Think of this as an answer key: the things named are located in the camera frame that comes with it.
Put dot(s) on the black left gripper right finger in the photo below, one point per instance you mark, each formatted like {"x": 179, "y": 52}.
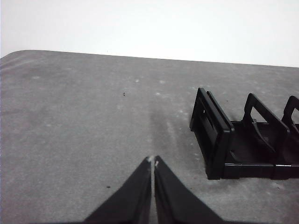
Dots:
{"x": 172, "y": 200}

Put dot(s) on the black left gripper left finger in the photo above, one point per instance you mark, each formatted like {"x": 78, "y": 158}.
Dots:
{"x": 133, "y": 198}

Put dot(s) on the black plastic dish rack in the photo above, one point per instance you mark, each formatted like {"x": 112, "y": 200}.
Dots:
{"x": 224, "y": 151}

